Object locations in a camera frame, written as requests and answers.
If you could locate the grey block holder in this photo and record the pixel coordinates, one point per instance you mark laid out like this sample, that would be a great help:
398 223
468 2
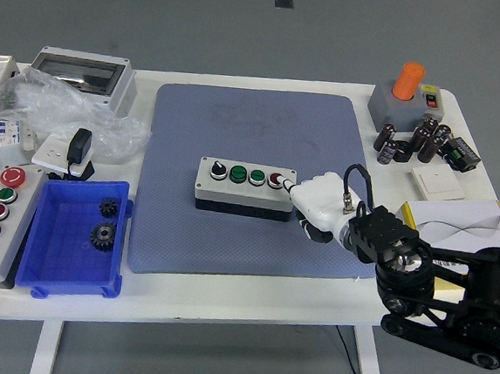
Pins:
392 109

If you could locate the white switch with yellow label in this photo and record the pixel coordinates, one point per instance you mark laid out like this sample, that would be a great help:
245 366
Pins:
433 109

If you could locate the large black gear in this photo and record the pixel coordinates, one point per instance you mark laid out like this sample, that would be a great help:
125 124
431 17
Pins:
104 236

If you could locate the grey five-button control box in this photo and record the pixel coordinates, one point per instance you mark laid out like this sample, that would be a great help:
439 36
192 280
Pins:
12 227

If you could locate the grey sleeved capacitor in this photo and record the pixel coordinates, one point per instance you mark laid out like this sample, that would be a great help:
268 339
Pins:
387 154

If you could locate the grey four-button control box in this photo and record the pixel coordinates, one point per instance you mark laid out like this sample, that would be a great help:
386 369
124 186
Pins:
232 194

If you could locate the white circuit breaker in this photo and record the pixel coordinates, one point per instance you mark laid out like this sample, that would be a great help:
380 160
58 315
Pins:
2 135

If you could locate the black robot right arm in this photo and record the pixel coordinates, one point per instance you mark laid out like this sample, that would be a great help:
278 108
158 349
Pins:
454 301

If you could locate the grey-blue table mat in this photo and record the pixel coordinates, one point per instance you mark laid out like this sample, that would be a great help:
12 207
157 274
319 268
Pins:
195 116

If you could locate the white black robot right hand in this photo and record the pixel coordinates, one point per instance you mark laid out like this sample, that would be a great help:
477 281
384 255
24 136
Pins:
319 202

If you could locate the grey enclosure with clear lid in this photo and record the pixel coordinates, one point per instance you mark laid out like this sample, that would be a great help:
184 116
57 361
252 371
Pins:
85 72

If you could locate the black power adapter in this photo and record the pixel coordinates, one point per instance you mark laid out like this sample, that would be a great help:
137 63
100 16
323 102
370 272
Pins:
79 146

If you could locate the orange cylinder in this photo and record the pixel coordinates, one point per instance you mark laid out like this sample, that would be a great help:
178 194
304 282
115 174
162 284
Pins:
409 80

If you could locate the black floor outlet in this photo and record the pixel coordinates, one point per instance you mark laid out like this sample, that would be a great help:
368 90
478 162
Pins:
283 3

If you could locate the white and yellow booklet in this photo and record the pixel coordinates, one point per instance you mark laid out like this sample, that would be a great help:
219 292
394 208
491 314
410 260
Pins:
461 223

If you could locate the clear plastic bag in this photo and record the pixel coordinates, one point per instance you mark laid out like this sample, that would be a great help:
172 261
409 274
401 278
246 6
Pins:
64 109

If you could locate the dark brown capacitor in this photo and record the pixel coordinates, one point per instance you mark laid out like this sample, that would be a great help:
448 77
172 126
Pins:
430 124
443 131
419 139
386 137
428 151

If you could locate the black module with green terminals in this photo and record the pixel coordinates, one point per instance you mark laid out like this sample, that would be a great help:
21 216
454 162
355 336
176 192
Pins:
461 154

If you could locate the white wall switch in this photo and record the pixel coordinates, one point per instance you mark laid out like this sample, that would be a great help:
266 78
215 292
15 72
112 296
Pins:
438 182

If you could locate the small black gear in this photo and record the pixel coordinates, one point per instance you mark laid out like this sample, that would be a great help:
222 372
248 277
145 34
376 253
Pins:
108 208

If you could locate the blue plastic bin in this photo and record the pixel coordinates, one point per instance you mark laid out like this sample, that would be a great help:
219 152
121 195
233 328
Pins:
60 258

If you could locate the white table leg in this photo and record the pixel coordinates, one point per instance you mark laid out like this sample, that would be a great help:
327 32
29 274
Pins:
370 364
45 348

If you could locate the white wall socket plate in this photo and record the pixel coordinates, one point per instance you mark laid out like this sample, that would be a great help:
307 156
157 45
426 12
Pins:
51 154

